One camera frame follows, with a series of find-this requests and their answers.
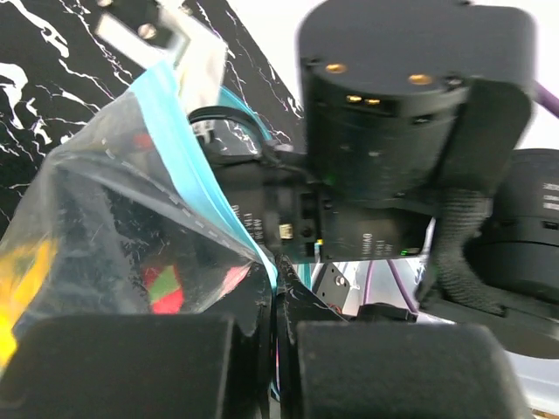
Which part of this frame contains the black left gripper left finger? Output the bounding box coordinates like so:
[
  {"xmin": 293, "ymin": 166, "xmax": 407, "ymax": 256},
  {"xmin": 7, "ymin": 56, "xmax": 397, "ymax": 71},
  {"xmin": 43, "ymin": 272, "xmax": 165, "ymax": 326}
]
[{"xmin": 1, "ymin": 264, "xmax": 275, "ymax": 418}]

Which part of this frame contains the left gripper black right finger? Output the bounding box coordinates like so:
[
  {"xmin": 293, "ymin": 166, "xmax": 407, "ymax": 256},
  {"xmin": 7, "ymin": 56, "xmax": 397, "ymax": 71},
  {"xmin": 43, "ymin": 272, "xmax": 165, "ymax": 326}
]
[{"xmin": 277, "ymin": 257, "xmax": 531, "ymax": 418}]

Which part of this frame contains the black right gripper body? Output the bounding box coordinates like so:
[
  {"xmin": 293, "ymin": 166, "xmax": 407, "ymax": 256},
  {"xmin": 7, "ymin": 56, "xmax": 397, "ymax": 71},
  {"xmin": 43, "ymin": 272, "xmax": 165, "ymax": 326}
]
[{"xmin": 188, "ymin": 106, "xmax": 431, "ymax": 263}]

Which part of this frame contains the fake orange fruit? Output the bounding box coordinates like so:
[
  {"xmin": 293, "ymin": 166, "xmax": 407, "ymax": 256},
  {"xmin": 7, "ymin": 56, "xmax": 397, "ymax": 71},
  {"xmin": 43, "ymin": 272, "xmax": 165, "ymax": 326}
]
[{"xmin": 1, "ymin": 240, "xmax": 58, "ymax": 367}]

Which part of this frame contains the clear zip top bag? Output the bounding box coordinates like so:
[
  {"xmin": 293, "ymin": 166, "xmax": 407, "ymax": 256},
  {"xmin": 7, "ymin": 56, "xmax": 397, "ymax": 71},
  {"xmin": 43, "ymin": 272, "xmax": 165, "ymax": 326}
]
[{"xmin": 0, "ymin": 60, "xmax": 280, "ymax": 363}]

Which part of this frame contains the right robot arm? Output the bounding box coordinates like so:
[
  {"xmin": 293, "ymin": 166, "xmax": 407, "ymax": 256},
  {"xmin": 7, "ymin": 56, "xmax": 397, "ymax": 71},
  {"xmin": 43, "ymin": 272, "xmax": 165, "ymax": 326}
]
[{"xmin": 190, "ymin": 1, "xmax": 558, "ymax": 359}]

